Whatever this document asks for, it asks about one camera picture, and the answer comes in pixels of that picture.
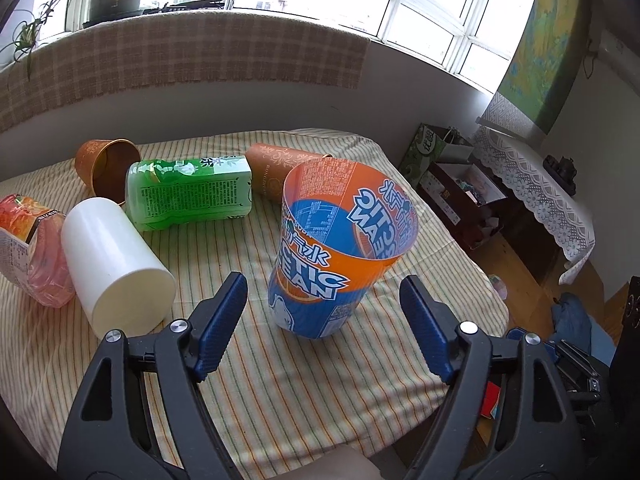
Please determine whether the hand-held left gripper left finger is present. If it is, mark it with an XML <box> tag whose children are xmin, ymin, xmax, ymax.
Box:
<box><xmin>56</xmin><ymin>271</ymin><xmax>249</xmax><ymax>480</ymax></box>

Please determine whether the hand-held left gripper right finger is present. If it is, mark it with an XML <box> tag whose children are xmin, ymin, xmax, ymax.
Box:
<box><xmin>399</xmin><ymin>275</ymin><xmax>588</xmax><ymax>480</ymax></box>

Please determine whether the blue and orange plastic cup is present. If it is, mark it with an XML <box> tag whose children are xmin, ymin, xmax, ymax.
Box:
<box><xmin>267</xmin><ymin>157</ymin><xmax>419</xmax><ymax>339</ymax></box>

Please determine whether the white cup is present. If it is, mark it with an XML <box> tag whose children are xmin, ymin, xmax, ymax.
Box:
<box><xmin>61</xmin><ymin>197</ymin><xmax>177</xmax><ymax>336</ymax></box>

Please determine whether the green plastic cup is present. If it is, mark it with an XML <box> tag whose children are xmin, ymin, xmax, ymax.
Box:
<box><xmin>124</xmin><ymin>154</ymin><xmax>253</xmax><ymax>232</ymax></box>

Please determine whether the tall brown paper cup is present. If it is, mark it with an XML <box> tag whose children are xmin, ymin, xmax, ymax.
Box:
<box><xmin>244</xmin><ymin>142</ymin><xmax>334</xmax><ymax>202</ymax></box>

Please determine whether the small brown paper cup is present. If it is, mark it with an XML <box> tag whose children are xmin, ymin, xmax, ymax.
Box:
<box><xmin>75</xmin><ymin>138</ymin><xmax>142</xmax><ymax>205</ymax></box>

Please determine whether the pink and orange plastic cup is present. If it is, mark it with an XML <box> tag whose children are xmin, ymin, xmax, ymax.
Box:
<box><xmin>0</xmin><ymin>193</ymin><xmax>76</xmax><ymax>309</ymax></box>

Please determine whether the striped tablecloth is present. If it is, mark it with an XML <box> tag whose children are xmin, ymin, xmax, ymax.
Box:
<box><xmin>0</xmin><ymin>127</ymin><xmax>510</xmax><ymax>480</ymax></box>

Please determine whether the dark cardboard box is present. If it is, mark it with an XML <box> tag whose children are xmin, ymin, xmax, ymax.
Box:
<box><xmin>417</xmin><ymin>159</ymin><xmax>511</xmax><ymax>253</ymax></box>

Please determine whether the blue cloth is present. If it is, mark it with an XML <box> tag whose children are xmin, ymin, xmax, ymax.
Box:
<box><xmin>551</xmin><ymin>292</ymin><xmax>617</xmax><ymax>367</ymax></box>

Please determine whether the green paper bag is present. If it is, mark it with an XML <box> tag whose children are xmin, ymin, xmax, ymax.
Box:
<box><xmin>397</xmin><ymin>122</ymin><xmax>475</xmax><ymax>192</ymax></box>

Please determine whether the side table with lace cloth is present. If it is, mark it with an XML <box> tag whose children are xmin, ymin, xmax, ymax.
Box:
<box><xmin>472</xmin><ymin>126</ymin><xmax>597</xmax><ymax>285</ymax></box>

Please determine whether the plaid cloth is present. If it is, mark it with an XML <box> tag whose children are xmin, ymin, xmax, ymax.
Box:
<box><xmin>0</xmin><ymin>8</ymin><xmax>372</xmax><ymax>134</ymax></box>

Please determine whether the wall map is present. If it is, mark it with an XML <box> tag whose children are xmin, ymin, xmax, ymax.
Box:
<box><xmin>480</xmin><ymin>0</ymin><xmax>601</xmax><ymax>136</ymax></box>

